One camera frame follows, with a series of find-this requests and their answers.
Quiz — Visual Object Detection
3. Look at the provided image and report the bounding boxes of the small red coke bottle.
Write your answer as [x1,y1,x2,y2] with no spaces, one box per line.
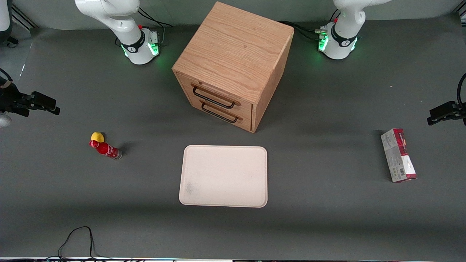
[89,140,123,160]

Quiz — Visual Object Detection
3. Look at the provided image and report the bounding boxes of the thin black looped cable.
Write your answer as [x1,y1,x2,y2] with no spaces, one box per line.
[46,226,133,261]

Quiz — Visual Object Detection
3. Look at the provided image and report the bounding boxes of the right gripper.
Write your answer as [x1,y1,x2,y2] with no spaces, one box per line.
[0,82,61,118]

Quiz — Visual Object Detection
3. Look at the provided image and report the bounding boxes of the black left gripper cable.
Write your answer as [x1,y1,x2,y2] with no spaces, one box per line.
[457,73,466,106]

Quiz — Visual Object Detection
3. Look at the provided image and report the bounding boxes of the black metal drawer handle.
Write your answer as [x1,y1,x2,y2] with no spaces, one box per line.
[200,100,243,123]
[192,84,241,110]

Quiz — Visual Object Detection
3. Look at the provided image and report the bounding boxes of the beige plastic tray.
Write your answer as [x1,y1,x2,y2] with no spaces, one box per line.
[179,145,268,208]

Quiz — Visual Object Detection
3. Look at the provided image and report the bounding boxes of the wooden drawer cabinet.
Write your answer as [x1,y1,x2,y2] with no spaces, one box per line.
[172,1,295,134]

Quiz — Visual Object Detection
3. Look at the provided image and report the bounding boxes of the wooden drawer front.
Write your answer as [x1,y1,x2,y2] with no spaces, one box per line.
[176,72,254,119]
[184,91,253,132]

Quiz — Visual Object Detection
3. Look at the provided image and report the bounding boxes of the black arm base cables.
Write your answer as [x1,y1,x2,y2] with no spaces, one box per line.
[138,7,174,47]
[279,9,341,41]

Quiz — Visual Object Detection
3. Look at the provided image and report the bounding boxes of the black left arm base cables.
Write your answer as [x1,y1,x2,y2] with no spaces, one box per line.
[279,9,341,41]

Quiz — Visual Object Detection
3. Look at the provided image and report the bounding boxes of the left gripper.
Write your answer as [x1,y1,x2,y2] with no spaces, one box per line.
[427,101,466,126]

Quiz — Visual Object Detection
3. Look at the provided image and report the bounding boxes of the black stand foot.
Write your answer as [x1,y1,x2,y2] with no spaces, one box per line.
[0,31,19,48]

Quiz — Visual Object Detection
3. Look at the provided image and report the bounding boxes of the red plaid cardboard box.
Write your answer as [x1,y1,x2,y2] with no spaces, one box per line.
[380,128,418,183]

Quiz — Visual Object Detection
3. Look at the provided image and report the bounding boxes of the black right arm base cables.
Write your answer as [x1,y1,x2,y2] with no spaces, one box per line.
[138,7,174,47]

